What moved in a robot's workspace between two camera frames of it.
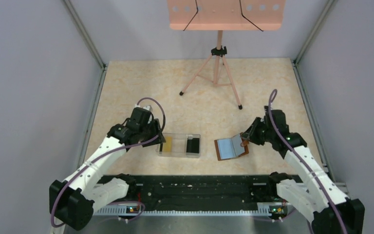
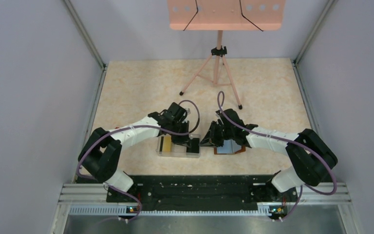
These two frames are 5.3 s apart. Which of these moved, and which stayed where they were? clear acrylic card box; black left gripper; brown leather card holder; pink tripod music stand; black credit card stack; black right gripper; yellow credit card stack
Moved: black right gripper; brown leather card holder; black left gripper
Stayed: black credit card stack; yellow credit card stack; pink tripod music stand; clear acrylic card box
